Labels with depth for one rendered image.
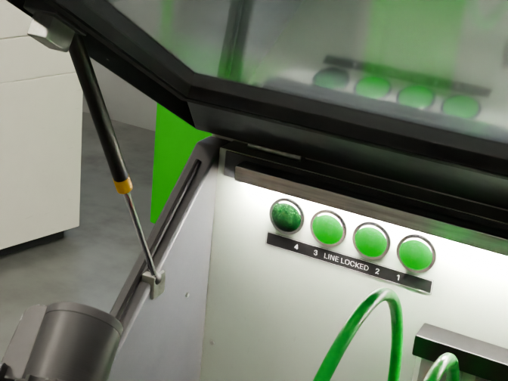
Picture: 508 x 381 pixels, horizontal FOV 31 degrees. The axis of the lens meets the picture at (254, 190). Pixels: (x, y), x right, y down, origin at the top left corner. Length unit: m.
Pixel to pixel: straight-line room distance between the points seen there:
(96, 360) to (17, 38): 3.23
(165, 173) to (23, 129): 0.68
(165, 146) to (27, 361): 3.51
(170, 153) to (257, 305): 2.88
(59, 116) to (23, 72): 0.28
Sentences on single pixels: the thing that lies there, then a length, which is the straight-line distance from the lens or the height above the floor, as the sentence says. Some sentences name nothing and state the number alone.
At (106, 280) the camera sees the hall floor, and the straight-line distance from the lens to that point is 3.97.
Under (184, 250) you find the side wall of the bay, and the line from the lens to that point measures 1.22.
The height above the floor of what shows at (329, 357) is 1.41.
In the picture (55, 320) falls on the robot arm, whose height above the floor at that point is 1.53.
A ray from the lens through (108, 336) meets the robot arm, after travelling 0.65.
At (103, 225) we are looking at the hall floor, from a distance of 4.48.
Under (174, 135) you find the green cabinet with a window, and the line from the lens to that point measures 4.10.
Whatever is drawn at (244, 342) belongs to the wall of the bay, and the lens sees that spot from 1.33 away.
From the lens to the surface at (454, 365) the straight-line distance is 0.99.
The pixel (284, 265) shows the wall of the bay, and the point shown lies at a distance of 1.25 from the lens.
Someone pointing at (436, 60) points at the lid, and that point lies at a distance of 0.69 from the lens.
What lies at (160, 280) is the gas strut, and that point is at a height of 1.31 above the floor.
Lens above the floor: 1.86
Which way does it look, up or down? 22 degrees down
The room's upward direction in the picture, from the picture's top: 6 degrees clockwise
